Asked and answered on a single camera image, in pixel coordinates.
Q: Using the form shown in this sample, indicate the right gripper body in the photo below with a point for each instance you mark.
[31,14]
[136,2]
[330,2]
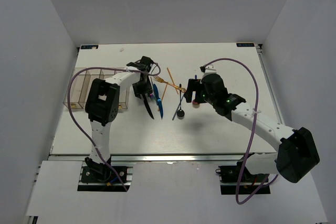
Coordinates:
[197,86]

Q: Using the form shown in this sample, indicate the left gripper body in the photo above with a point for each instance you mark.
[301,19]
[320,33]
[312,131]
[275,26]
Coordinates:
[142,87]

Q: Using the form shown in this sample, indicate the blue knife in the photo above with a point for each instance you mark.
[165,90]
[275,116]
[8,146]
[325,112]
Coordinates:
[158,100]

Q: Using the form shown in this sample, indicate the rainbow spoon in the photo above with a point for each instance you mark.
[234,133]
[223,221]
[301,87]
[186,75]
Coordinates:
[195,102]

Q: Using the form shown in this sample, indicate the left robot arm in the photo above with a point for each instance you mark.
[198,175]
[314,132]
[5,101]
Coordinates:
[102,108]

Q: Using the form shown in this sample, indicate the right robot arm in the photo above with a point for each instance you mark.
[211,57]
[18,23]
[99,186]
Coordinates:
[295,150]

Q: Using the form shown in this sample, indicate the rainbow fork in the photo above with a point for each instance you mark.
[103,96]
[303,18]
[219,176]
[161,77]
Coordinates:
[152,96]

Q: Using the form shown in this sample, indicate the gold ornate fork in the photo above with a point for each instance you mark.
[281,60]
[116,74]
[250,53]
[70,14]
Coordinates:
[160,80]

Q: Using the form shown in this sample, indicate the orange chopstick long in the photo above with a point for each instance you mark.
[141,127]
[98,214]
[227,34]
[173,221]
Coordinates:
[163,95]

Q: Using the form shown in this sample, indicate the orange chopstick short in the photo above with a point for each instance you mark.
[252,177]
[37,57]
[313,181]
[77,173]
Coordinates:
[172,80]

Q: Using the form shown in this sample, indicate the black spoon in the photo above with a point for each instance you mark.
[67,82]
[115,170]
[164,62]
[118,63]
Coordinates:
[180,112]

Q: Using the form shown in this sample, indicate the right blue table label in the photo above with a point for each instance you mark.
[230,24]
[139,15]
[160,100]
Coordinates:
[245,44]

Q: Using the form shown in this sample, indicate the blue table label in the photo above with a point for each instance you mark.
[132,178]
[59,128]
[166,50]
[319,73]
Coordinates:
[89,47]
[245,44]

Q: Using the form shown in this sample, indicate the clear four-compartment container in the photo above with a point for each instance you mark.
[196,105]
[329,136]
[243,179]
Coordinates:
[81,86]

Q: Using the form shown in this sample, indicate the left blue table label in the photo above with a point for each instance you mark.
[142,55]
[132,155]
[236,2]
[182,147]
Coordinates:
[89,47]

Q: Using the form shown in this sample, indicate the aluminium table frame rail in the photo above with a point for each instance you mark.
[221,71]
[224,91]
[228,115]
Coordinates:
[269,85]

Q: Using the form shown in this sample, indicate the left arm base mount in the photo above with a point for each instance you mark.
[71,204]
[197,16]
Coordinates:
[97,177]

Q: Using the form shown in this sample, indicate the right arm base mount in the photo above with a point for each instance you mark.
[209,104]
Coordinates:
[228,176]

